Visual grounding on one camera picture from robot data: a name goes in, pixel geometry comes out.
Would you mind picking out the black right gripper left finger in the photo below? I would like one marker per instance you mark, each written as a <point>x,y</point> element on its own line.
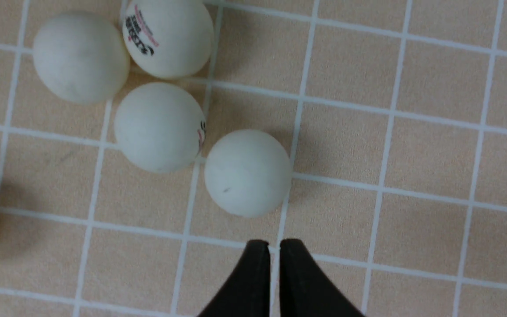
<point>246,292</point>

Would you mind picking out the white ping-pong ball side logo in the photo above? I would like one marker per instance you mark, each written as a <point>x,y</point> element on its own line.
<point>160,127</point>

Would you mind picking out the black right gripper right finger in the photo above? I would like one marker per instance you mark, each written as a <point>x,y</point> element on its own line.
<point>304,289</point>

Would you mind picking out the white ping-pong ball top logo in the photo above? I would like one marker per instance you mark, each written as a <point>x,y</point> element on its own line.
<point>168,38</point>

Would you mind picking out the plain white ping-pong ball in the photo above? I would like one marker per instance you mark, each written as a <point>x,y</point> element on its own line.
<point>81,57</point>

